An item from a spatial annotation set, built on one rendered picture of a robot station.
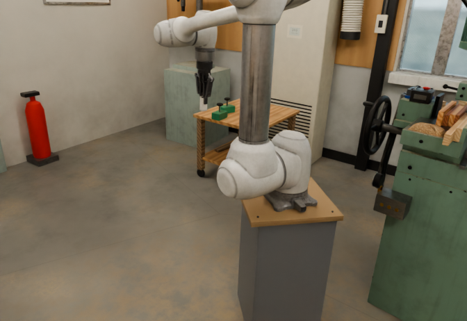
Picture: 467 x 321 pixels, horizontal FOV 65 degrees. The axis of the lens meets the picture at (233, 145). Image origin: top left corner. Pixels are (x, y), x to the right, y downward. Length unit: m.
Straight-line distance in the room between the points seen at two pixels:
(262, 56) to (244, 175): 0.38
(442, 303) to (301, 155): 0.92
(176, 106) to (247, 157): 2.42
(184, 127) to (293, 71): 1.17
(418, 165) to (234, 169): 0.78
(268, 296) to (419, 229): 0.68
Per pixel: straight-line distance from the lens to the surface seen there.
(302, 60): 3.09
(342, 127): 3.39
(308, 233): 1.43
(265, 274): 1.49
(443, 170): 1.62
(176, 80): 3.49
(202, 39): 1.63
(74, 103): 3.69
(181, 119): 3.56
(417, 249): 1.79
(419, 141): 1.56
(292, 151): 1.33
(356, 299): 2.04
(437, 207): 1.68
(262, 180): 1.23
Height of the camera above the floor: 1.35
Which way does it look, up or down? 22 degrees down
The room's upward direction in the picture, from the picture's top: 2 degrees clockwise
